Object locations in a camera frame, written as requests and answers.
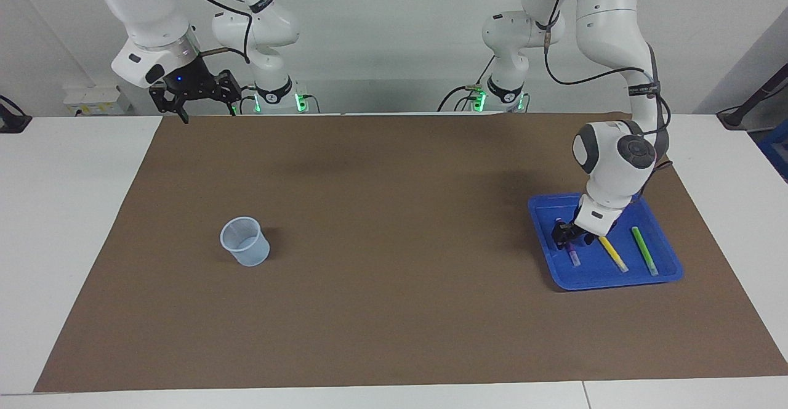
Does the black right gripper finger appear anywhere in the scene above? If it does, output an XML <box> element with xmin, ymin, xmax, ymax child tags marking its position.
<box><xmin>150</xmin><ymin>86</ymin><xmax>188</xmax><ymax>124</ymax></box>
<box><xmin>212</xmin><ymin>70</ymin><xmax>241</xmax><ymax>116</ymax></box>

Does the yellow marker pen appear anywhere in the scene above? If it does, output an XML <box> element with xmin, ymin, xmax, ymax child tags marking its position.
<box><xmin>598</xmin><ymin>235</ymin><xmax>629</xmax><ymax>273</ymax></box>

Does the blue plastic tray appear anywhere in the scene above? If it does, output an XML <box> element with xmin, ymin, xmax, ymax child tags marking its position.
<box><xmin>528</xmin><ymin>193</ymin><xmax>684</xmax><ymax>291</ymax></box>

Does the green marker pen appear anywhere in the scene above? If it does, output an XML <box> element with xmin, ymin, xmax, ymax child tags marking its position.
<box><xmin>631</xmin><ymin>227</ymin><xmax>659</xmax><ymax>277</ymax></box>

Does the black clamp base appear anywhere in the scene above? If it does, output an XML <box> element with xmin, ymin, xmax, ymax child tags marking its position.
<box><xmin>0</xmin><ymin>95</ymin><xmax>33</xmax><ymax>134</ymax></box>

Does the translucent plastic cup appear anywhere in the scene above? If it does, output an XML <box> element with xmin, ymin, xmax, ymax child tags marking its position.
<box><xmin>220</xmin><ymin>216</ymin><xmax>270</xmax><ymax>267</ymax></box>

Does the brown table mat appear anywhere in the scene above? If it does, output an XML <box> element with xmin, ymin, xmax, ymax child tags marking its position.
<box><xmin>34</xmin><ymin>112</ymin><xmax>788</xmax><ymax>393</ymax></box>

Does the blue storage bin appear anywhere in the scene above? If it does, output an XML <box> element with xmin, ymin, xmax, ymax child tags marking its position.
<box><xmin>757</xmin><ymin>119</ymin><xmax>788</xmax><ymax>183</ymax></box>

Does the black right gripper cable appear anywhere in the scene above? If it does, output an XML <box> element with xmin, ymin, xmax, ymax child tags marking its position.
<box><xmin>169</xmin><ymin>0</ymin><xmax>254</xmax><ymax>65</ymax></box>

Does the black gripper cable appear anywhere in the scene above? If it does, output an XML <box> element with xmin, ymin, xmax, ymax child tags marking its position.
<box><xmin>545</xmin><ymin>0</ymin><xmax>673</xmax><ymax>172</ymax></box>
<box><xmin>169</xmin><ymin>0</ymin><xmax>254</xmax><ymax>65</ymax></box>

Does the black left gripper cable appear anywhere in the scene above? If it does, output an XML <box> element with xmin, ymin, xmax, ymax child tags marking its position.
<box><xmin>545</xmin><ymin>0</ymin><xmax>673</xmax><ymax>172</ymax></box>

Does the black base cable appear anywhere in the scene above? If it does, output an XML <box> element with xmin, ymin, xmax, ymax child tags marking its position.
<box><xmin>437</xmin><ymin>57</ymin><xmax>496</xmax><ymax>113</ymax></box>

